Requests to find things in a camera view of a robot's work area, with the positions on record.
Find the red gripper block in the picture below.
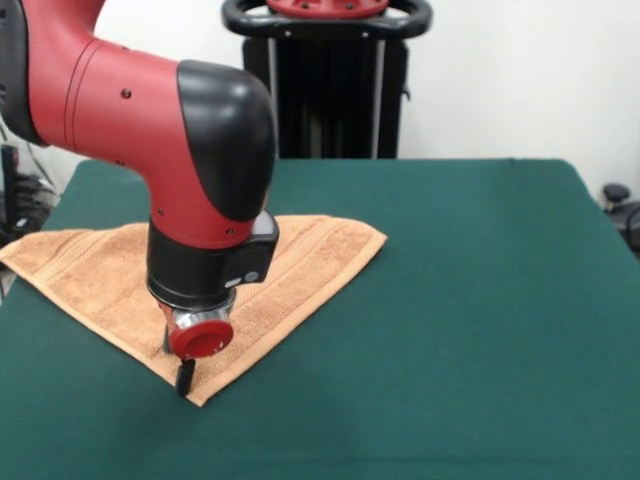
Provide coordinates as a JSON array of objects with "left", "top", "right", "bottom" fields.
[{"left": 160, "top": 319, "right": 235, "bottom": 398}]

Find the tan terry towel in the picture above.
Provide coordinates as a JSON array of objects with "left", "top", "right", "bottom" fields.
[{"left": 0, "top": 213, "right": 389, "bottom": 407}]

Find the black upright power strip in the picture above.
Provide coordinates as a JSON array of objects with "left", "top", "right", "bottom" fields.
[{"left": 0, "top": 143, "right": 21, "bottom": 229}]

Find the dark green table cloth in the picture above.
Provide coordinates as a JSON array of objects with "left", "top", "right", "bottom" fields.
[{"left": 0, "top": 157, "right": 640, "bottom": 480}]

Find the black office chair base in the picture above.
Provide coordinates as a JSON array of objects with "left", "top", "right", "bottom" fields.
[{"left": 601, "top": 183, "right": 640, "bottom": 259}]

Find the black cable bundle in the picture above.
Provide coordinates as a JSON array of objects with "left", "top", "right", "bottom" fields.
[{"left": 0, "top": 172, "right": 61, "bottom": 249}]

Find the grey wall cable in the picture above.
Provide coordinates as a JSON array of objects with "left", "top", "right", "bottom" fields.
[{"left": 27, "top": 143, "right": 55, "bottom": 187}]

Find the black robot pedestal with handle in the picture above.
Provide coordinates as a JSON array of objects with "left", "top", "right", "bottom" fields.
[{"left": 222, "top": 0, "right": 432, "bottom": 160}]

